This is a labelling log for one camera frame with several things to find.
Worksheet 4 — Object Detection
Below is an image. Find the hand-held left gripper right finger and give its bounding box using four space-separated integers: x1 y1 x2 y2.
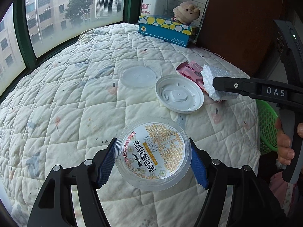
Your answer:
188 138 286 227

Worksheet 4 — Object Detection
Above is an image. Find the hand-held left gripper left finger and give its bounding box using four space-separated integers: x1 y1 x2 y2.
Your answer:
28 137 118 227

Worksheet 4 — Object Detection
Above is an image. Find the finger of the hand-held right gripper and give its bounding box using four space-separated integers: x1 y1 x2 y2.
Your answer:
212 76 293 105

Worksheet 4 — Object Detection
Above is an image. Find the white foam piece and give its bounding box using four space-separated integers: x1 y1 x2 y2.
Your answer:
200 64 240 103

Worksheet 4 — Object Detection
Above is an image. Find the labelled clear plastic container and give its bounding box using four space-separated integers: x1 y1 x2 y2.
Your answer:
114 118 192 191

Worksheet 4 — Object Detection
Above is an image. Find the green plastic mesh basket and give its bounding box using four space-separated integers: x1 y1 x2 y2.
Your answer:
256 99 280 156

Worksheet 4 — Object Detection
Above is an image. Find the person's right hand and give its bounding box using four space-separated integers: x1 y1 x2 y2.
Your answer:
275 117 303 166

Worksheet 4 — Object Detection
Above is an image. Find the pink snack packet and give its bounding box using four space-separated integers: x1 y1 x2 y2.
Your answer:
176 61 207 92

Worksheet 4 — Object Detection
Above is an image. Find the brown wooden cabinet panel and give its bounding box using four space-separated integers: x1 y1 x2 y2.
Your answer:
196 0 292 84

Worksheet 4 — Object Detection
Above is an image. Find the white round plastic lid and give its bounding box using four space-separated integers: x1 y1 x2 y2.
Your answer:
155 75 205 114

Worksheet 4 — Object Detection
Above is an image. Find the white quilted mat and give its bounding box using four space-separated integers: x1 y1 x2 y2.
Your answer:
0 22 260 227

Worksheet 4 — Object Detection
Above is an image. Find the beige plush toy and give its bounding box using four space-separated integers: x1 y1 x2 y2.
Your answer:
171 1 201 25

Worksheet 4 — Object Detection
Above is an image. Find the blue spotted tissue box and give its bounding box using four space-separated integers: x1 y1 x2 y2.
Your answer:
138 15 199 48

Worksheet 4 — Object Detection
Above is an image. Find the clear round plastic lid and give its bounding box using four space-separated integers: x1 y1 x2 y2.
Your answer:
117 60 163 90

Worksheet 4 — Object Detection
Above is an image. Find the green tree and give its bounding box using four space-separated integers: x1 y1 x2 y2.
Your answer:
64 0 92 24

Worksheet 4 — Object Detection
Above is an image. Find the beige apartment building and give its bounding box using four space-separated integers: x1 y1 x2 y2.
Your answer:
0 0 98 79

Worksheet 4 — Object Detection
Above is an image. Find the green window frame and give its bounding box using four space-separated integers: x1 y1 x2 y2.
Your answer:
0 0 145 105

